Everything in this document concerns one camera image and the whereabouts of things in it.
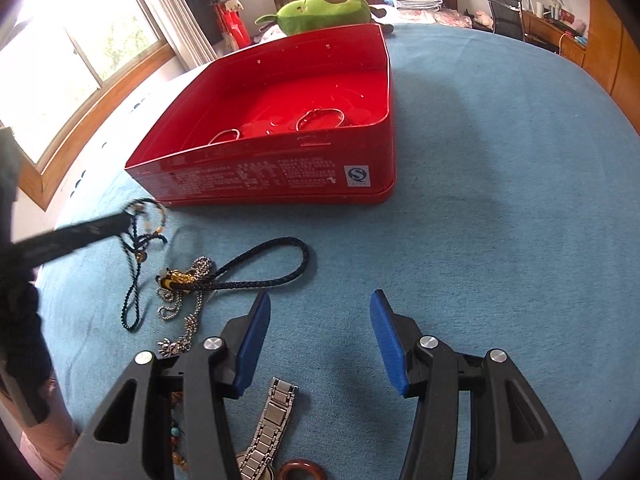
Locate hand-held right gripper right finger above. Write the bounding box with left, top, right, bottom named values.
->
left=369, top=290, right=583, bottom=480

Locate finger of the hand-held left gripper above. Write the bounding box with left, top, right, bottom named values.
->
left=0, top=211, right=133, bottom=272

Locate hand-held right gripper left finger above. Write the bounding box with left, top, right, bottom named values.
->
left=62, top=291, right=273, bottom=480

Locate black cord bead necklace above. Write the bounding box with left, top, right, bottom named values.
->
left=119, top=199, right=168, bottom=333

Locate silver chain necklace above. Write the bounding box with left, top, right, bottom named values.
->
left=156, top=255, right=221, bottom=358

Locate black braided cord gold pendant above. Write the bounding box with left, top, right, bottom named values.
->
left=157, top=236, right=311, bottom=296

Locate red tin box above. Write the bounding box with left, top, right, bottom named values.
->
left=124, top=22, right=398, bottom=208

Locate person's left forearm pink sleeve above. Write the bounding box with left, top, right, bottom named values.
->
left=17, top=379, right=80, bottom=471

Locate person's left hand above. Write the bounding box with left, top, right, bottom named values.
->
left=0, top=280, right=55, bottom=386

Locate silver metal watch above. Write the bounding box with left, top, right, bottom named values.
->
left=235, top=377, right=300, bottom=480

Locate brown wooden bangle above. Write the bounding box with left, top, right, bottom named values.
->
left=277, top=458, right=326, bottom=480

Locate blue blanket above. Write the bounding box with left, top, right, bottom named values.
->
left=37, top=22, right=640, bottom=480

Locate large silver bangle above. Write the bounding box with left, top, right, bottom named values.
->
left=295, top=108, right=346, bottom=133

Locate light curtain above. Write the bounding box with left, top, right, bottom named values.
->
left=127, top=0, right=218, bottom=73

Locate red bag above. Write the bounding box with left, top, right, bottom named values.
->
left=215, top=5, right=252, bottom=53

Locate coat rack with dark clothes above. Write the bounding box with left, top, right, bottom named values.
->
left=182, top=0, right=251, bottom=46

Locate floral bedding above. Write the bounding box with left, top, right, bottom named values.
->
left=370, top=4, right=473, bottom=30

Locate green plush toy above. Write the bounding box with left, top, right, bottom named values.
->
left=255, top=0, right=396, bottom=37

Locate folded patterned blanket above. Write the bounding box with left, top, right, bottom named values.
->
left=387, top=0, right=446, bottom=12

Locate black office chair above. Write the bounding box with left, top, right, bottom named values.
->
left=485, top=0, right=526, bottom=41

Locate wooden desk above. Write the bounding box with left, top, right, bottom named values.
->
left=520, top=7, right=588, bottom=66

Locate wooden wardrobe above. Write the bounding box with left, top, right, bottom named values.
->
left=582, top=0, right=640, bottom=136

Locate coloured bead bracelet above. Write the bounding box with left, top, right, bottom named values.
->
left=167, top=392, right=191, bottom=473

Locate large wooden frame window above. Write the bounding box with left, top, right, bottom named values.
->
left=0, top=0, right=176, bottom=211

